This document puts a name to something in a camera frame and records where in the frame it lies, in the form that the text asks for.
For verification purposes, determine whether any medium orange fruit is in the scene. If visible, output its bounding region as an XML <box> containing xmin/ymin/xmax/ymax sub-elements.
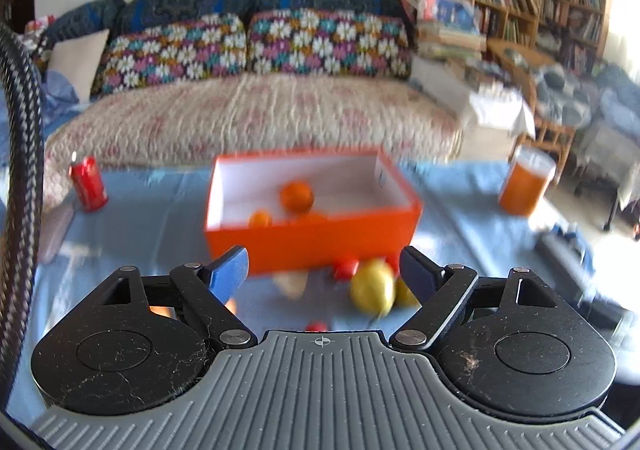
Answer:
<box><xmin>293</xmin><ymin>210</ymin><xmax>329</xmax><ymax>223</ymax></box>

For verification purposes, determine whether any white pillow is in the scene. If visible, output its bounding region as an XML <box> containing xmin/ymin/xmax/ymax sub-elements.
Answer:
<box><xmin>47</xmin><ymin>29</ymin><xmax>110</xmax><ymax>102</ymax></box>

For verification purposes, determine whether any dark blue sofa backrest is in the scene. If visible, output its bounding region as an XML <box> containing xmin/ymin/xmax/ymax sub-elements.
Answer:
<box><xmin>42</xmin><ymin>0</ymin><xmax>414</xmax><ymax>46</ymax></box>

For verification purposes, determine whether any orange plastic jar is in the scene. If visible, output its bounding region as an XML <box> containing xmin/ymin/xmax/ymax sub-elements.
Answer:
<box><xmin>498</xmin><ymin>147</ymin><xmax>556</xmax><ymax>217</ymax></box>

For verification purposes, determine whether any yellow lemon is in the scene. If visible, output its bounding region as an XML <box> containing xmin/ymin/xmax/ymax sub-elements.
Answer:
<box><xmin>349</xmin><ymin>259</ymin><xmax>395</xmax><ymax>318</ymax></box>
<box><xmin>394</xmin><ymin>277</ymin><xmax>421</xmax><ymax>308</ymax></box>

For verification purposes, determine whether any stack of books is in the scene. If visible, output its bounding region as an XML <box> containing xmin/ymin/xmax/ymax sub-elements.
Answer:
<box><xmin>414</xmin><ymin>0</ymin><xmax>486</xmax><ymax>61</ymax></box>

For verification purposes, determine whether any right floral cushion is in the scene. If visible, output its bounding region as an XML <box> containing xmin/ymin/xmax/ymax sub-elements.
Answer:
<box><xmin>247</xmin><ymin>9</ymin><xmax>411</xmax><ymax>79</ymax></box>

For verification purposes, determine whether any small orange fruit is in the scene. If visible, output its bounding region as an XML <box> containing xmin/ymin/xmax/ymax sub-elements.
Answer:
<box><xmin>248</xmin><ymin>209</ymin><xmax>272</xmax><ymax>228</ymax></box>

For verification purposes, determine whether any orange cardboard box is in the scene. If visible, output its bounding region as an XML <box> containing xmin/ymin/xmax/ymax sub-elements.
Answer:
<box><xmin>204</xmin><ymin>150</ymin><xmax>422</xmax><ymax>275</ymax></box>

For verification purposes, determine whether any quilted sofa cover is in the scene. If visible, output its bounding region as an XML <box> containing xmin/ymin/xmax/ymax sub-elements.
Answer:
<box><xmin>43</xmin><ymin>74</ymin><xmax>463</xmax><ymax>208</ymax></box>

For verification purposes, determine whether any small red tomato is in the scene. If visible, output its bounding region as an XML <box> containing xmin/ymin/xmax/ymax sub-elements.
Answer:
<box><xmin>305</xmin><ymin>322</ymin><xmax>329</xmax><ymax>332</ymax></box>

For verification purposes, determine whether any crumpled blue cloth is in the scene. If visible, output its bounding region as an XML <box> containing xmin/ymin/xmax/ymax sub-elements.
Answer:
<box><xmin>41</xmin><ymin>70</ymin><xmax>79</xmax><ymax>126</ymax></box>

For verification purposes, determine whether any red soda can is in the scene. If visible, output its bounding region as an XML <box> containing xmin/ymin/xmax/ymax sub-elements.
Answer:
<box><xmin>67</xmin><ymin>152</ymin><xmax>108</xmax><ymax>213</ymax></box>

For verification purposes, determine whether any left floral cushion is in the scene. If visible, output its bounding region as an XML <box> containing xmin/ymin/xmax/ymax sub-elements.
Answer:
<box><xmin>91</xmin><ymin>14</ymin><xmax>246</xmax><ymax>95</ymax></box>

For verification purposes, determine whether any large orange fruit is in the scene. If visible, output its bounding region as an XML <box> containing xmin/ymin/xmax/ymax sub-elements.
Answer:
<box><xmin>279</xmin><ymin>180</ymin><xmax>314</xmax><ymax>215</ymax></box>

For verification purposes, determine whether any light blue table cloth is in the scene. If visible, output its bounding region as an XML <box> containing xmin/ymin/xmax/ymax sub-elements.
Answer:
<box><xmin>6</xmin><ymin>158</ymin><xmax>597</xmax><ymax>423</ymax></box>

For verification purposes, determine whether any braided black cable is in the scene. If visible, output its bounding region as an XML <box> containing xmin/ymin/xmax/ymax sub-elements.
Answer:
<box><xmin>0</xmin><ymin>22</ymin><xmax>47</xmax><ymax>411</ymax></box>

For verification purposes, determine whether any floral cushion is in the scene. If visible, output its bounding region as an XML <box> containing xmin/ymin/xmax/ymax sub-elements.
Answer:
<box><xmin>247</xmin><ymin>9</ymin><xmax>411</xmax><ymax>79</ymax></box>
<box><xmin>91</xmin><ymin>14</ymin><xmax>246</xmax><ymax>95</ymax></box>

